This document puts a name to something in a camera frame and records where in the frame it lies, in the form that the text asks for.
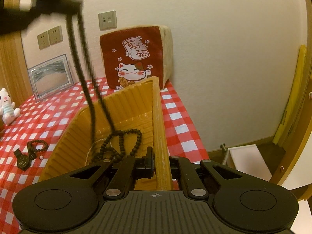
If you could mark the white bunny plush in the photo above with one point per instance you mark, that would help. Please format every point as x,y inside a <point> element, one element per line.
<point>8,107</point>

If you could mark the wooden frame rail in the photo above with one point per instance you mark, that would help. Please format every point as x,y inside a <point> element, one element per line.
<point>302,126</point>

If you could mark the red lucky cat cushion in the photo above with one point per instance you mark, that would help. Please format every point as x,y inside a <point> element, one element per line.
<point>136,53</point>

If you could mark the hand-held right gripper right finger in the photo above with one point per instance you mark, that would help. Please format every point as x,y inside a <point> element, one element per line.
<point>181,167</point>

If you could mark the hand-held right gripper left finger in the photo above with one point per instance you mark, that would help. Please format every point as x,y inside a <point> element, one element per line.
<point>150,159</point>

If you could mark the single beige wall socket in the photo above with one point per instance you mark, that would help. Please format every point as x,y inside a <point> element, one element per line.
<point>107,20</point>

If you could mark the white furniture panel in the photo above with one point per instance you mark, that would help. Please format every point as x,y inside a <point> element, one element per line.
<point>248,163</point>

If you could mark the black watch dark face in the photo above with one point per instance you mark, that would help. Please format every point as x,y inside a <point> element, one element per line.
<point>23,162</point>

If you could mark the glass sand art frame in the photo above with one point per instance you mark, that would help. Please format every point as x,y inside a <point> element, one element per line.
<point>48,78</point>

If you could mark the red checkered tablecloth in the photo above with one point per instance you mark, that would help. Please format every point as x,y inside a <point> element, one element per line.
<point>178,117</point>

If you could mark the wooden panel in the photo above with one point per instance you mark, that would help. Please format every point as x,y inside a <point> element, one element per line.
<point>12,73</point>

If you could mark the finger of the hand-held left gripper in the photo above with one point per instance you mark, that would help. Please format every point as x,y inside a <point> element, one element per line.
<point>69,1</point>

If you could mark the paired beige wall socket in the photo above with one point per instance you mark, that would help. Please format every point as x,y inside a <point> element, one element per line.
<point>55,35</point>
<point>43,40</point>

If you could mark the yellow plastic tray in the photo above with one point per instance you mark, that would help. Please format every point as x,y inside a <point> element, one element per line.
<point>131,107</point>

